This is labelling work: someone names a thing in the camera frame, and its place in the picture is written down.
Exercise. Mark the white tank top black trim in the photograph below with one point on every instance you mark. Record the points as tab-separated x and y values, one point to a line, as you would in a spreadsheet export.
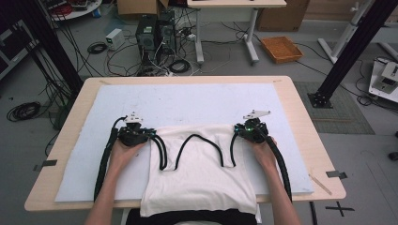
200	187

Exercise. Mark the person's right hand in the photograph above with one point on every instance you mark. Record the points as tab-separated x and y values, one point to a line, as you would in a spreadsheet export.
264	155

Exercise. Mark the white desk with legs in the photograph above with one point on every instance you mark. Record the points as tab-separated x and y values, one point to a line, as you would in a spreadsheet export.
234	3

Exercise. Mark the dark equipment rack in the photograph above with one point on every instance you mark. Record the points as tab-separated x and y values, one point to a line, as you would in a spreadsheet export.
12	47

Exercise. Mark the large closed cardboard box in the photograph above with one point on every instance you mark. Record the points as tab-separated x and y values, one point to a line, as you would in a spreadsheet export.
281	15

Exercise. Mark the black aluminium frame post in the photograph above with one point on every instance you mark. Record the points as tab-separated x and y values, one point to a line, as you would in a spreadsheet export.
353	53
53	47

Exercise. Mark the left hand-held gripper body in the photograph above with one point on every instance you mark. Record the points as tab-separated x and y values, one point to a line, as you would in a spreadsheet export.
134	136

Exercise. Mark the person's black clothing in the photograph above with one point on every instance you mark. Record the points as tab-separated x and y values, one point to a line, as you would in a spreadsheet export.
187	216

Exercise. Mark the white power supply box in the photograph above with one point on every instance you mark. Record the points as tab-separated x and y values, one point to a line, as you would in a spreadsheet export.
114	38

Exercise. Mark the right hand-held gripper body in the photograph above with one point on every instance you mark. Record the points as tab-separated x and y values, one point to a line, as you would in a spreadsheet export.
255	131

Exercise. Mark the grey floor mat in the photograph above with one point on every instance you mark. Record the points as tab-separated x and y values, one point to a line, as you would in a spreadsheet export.
338	109

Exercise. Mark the open cardboard box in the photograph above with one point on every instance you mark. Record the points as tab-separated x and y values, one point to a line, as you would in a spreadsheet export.
137	7

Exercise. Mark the person's left hand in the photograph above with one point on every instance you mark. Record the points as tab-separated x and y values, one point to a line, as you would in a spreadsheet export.
123	156

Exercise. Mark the black tape strip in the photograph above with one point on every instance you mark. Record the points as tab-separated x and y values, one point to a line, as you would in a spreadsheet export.
336	174
47	163

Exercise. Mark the white machine on board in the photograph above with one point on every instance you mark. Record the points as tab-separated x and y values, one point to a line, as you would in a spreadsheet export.
386	78

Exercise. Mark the orange woven tray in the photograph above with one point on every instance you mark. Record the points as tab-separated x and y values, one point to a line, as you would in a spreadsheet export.
281	49

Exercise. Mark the black computer tower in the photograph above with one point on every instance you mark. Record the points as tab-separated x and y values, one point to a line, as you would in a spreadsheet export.
167	33
146	37

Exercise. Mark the white metal stand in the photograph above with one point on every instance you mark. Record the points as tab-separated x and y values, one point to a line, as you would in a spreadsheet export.
344	34

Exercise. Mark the black tape cross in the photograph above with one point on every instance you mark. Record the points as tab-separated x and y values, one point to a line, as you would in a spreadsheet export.
339	208

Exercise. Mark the round white table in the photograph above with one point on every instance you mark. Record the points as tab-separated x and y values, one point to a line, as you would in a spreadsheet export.
81	11

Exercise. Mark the white foam mat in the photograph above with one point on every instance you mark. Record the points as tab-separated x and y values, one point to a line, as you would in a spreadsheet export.
187	103

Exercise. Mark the thin wooden stick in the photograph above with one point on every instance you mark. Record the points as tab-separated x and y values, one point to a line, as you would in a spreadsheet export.
320	185

